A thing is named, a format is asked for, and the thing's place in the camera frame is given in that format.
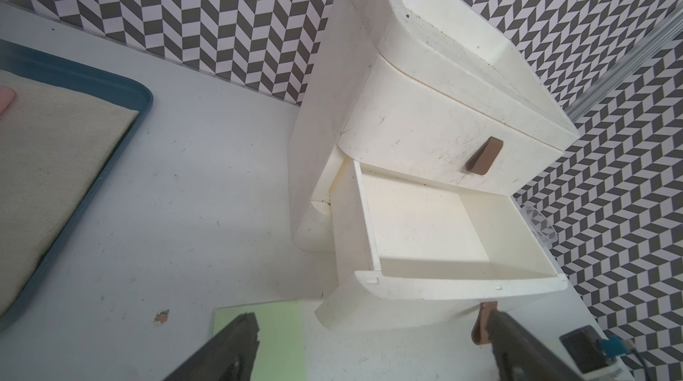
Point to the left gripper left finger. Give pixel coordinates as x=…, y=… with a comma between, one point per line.
x=229, y=355

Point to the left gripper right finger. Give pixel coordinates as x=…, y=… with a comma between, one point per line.
x=521, y=356

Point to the green sticky note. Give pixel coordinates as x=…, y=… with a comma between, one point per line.
x=281, y=354

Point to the white drawer cabinet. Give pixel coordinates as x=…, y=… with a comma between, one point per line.
x=443, y=44

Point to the white top drawer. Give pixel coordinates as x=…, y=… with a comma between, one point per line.
x=402, y=126

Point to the clear plastic cup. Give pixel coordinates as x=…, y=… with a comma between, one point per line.
x=541, y=226

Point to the beige mat on tray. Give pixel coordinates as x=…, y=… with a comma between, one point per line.
x=54, y=143

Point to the blue tray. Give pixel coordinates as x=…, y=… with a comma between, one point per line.
x=60, y=72

